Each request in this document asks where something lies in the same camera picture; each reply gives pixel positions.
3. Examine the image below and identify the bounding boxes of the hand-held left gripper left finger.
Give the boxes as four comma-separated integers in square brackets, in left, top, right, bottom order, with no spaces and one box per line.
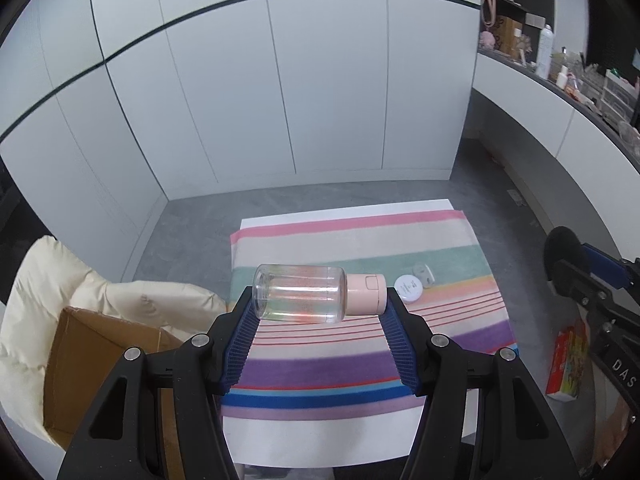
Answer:
[56,285,261,480]

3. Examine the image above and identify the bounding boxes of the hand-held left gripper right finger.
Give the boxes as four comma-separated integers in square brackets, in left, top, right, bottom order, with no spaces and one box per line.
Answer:
[381,290,581,480]

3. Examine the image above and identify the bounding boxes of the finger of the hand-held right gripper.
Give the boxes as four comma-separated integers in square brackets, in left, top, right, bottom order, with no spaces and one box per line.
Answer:
[580,243,640,292]
[551,258,617,322]

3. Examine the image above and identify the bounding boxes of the clear bottle with pink cap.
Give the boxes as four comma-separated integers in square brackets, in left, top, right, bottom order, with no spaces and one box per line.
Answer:
[252,262,388,325]

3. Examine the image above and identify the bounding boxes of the cardboard box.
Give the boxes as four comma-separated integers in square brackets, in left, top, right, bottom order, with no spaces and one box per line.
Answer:
[42,305,186,480]

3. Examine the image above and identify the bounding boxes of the striped cloth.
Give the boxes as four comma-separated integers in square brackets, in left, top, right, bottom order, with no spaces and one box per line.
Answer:
[229,209,518,421]

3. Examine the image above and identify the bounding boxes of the colourful printed box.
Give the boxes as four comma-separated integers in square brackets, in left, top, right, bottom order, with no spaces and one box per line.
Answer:
[545,325,591,403]

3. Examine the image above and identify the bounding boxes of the white round container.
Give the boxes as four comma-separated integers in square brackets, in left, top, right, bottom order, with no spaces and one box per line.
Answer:
[394,275,425,303]

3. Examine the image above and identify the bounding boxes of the small grey object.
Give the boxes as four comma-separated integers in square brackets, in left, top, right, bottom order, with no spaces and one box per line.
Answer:
[411,263,436,288]

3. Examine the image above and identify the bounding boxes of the cream padded chair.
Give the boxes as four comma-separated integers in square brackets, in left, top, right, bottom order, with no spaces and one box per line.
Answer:
[0,235,231,446]

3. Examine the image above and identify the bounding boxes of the striped pastel tablecloth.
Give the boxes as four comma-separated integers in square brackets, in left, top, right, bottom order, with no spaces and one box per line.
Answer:
[220,199,521,466]

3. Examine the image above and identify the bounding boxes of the clear drawer organizer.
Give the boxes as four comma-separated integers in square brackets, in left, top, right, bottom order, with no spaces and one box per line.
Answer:
[600,67,640,125]

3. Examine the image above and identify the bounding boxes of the white curved counter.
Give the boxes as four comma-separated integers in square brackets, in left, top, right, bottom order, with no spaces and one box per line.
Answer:
[470,50,640,261]

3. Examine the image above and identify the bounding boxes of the white spray bottle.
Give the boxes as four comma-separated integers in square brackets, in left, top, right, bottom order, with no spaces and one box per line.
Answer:
[535,24,555,80]

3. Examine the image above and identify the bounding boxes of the brown carton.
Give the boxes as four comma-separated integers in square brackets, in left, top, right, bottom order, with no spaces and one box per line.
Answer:
[495,15,526,58]

